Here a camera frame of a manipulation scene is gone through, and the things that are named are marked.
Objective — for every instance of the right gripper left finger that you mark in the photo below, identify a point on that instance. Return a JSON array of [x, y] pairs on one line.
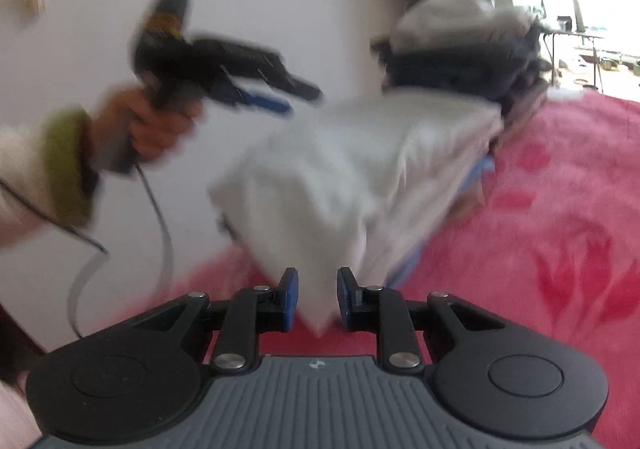
[[251, 312]]

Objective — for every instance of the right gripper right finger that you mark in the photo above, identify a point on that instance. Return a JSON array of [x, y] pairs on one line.
[[383, 312]]

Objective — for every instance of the white sweatshirt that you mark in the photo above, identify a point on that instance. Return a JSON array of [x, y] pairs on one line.
[[356, 185]]

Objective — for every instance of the person left forearm sleeve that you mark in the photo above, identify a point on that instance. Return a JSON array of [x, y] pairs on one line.
[[47, 174]]

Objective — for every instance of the stack of folded clothes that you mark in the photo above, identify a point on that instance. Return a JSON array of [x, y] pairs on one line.
[[469, 47]]

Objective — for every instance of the folding table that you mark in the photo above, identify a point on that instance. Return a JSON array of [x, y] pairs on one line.
[[575, 60]]

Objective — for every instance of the person left hand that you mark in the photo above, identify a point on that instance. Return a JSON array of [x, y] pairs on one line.
[[153, 132]]

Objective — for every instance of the pink floral blanket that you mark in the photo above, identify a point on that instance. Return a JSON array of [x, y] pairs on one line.
[[554, 242]]

